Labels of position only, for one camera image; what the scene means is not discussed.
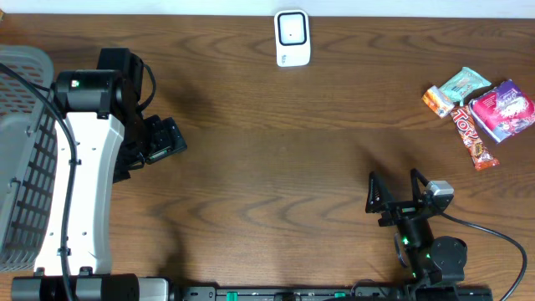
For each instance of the white barcode scanner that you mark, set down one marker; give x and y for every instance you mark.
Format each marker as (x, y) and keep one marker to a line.
(292, 38)

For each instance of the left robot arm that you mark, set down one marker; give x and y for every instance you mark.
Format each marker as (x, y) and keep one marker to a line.
(66, 139)

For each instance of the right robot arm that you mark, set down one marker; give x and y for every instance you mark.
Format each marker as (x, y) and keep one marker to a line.
(437, 263)

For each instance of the purple red tissue pack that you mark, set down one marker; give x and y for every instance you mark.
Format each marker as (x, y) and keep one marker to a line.
(503, 111)

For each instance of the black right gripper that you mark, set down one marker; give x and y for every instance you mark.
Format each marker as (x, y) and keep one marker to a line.
(399, 210)

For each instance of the red orange snack bar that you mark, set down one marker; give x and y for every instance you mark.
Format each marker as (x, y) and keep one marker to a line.
(465, 124)

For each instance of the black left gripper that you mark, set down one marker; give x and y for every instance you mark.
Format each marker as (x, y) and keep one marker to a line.
(165, 140)

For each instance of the grey plastic mesh basket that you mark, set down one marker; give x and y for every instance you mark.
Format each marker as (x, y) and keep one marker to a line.
(28, 161)

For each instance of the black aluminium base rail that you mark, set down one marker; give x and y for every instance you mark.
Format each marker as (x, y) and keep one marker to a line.
(364, 292)

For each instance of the teal wet wipes pack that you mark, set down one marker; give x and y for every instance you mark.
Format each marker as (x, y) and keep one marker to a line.
(466, 81)

